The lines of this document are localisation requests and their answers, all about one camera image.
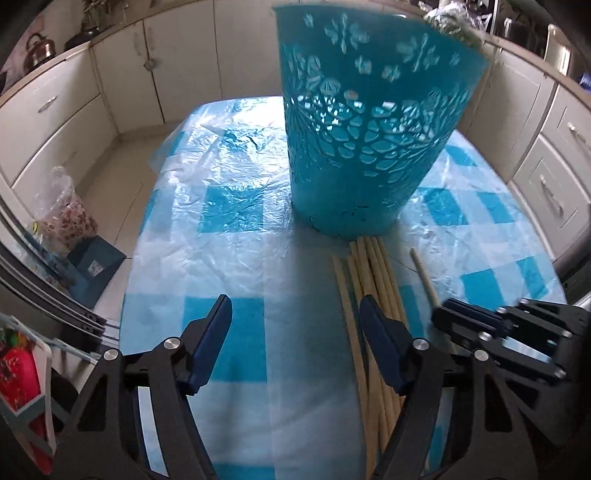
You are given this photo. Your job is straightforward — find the wooden chopstick apart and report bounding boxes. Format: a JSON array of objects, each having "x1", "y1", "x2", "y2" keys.
[{"x1": 410, "y1": 248, "x2": 441, "y2": 309}]

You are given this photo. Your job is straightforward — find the wooden chopstick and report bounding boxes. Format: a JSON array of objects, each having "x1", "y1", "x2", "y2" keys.
[
  {"x1": 361, "y1": 237, "x2": 401, "y2": 427},
  {"x1": 346, "y1": 254, "x2": 389, "y2": 454},
  {"x1": 332, "y1": 255, "x2": 377, "y2": 479},
  {"x1": 356, "y1": 237, "x2": 397, "y2": 437},
  {"x1": 373, "y1": 237, "x2": 409, "y2": 327}
]

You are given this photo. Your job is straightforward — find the white kitchen cabinets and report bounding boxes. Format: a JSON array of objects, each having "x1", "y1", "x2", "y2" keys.
[{"x1": 1, "y1": 1, "x2": 590, "y2": 261}]

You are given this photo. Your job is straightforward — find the red and white chair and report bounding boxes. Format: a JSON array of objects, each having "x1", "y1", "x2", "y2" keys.
[{"x1": 1, "y1": 314, "x2": 97, "y2": 477}]

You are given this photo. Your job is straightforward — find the blue dustpan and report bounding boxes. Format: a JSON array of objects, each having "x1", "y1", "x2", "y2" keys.
[{"x1": 55, "y1": 236, "x2": 126, "y2": 309}]

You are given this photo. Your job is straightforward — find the floral bin with plastic bag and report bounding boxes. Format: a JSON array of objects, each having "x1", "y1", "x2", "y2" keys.
[{"x1": 32, "y1": 166, "x2": 98, "y2": 257}]

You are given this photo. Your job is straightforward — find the teal perforated plastic basket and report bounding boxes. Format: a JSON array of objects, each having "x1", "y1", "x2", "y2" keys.
[{"x1": 274, "y1": 3, "x2": 487, "y2": 239}]

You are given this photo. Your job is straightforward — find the blue checkered plastic tablecloth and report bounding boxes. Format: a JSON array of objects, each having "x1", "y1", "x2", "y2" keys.
[{"x1": 120, "y1": 97, "x2": 565, "y2": 479}]

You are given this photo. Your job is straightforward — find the bag of vegetables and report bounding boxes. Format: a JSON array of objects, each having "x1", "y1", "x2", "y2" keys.
[{"x1": 423, "y1": 1, "x2": 485, "y2": 49}]

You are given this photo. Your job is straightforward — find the metal kettle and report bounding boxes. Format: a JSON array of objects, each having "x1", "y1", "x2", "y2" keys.
[{"x1": 23, "y1": 32, "x2": 56, "y2": 74}]

